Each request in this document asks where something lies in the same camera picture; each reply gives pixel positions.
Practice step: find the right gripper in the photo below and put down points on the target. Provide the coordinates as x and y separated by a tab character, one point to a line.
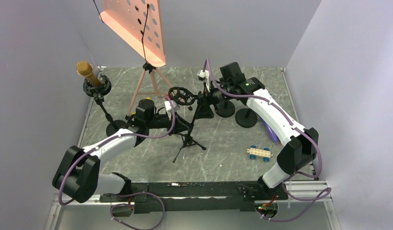
204	110

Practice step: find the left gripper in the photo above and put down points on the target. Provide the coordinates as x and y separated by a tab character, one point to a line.
180	125

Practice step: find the black round-base stand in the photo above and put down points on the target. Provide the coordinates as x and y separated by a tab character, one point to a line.
246	118
225	109

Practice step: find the black tripod mic stand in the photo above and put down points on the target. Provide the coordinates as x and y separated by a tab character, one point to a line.
184	97

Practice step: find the purple microphone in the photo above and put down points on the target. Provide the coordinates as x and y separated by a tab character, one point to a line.
270	131

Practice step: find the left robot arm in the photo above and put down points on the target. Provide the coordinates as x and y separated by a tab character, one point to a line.
78	176

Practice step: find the pink music stand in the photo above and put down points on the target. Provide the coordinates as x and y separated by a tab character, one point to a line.
139	24

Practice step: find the gold microphone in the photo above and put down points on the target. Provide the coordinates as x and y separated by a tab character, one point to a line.
85	70

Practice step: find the toy brick car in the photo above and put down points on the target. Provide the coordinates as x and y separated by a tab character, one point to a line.
254	153

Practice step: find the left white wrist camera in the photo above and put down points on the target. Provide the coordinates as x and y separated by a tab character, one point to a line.
170	105

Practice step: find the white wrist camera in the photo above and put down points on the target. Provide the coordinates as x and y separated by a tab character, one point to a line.
204	75
170	105

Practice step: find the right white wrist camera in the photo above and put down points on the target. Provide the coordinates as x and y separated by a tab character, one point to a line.
204	75

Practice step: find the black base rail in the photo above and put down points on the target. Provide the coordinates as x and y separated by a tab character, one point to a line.
197	196

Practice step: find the black shock-mount stand left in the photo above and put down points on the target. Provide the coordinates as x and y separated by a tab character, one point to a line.
98	93

